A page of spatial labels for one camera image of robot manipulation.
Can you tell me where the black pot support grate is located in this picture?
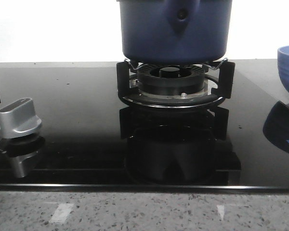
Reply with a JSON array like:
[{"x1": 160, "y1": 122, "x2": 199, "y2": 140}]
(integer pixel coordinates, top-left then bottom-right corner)
[{"x1": 116, "y1": 59, "x2": 235, "y2": 110}]

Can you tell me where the dark blue cooking pot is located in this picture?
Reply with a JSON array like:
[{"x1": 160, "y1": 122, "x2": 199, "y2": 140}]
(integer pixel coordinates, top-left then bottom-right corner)
[{"x1": 119, "y1": 0, "x2": 232, "y2": 64}]

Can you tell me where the black gas burner head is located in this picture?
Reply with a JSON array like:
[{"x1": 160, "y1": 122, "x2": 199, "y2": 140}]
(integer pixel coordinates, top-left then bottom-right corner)
[{"x1": 137, "y1": 64, "x2": 205, "y2": 95}]

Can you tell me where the silver stove control knob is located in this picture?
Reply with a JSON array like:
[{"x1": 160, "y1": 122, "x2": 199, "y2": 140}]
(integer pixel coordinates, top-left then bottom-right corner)
[{"x1": 0, "y1": 98, "x2": 42, "y2": 139}]

